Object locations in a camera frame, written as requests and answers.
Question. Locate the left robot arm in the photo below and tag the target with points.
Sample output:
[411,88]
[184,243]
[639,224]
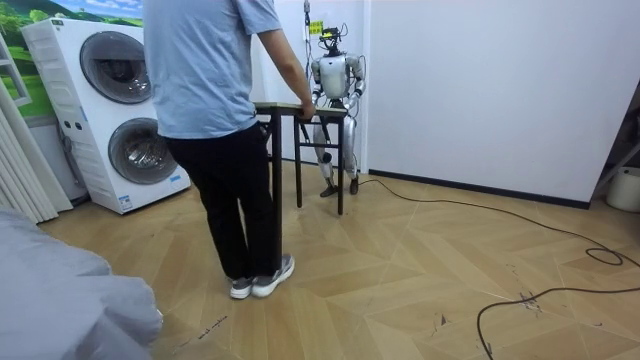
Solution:
[356,67]

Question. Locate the robot body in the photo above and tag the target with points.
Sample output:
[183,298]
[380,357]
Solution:
[333,75]

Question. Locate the white washing machine tower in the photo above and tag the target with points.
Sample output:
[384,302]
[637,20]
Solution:
[65,100]

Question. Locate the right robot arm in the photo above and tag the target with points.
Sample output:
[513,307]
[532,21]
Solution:
[315,74]

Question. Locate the landscape wall poster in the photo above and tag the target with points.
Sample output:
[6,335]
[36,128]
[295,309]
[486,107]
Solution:
[20,20]

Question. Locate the white bucket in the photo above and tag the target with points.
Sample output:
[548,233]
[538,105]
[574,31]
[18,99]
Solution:
[624,190]

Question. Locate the white ribbed panel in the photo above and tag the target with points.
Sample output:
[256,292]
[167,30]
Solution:
[20,165]

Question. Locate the dark-legged wooden-top desk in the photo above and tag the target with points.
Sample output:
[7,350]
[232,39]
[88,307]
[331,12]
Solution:
[276,200]

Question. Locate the grey bed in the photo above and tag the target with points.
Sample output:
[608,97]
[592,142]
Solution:
[60,300]

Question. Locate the robot legs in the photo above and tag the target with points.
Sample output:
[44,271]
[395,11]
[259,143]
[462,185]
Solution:
[350,145]

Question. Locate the yellow wall label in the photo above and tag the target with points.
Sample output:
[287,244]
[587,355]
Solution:
[316,27]

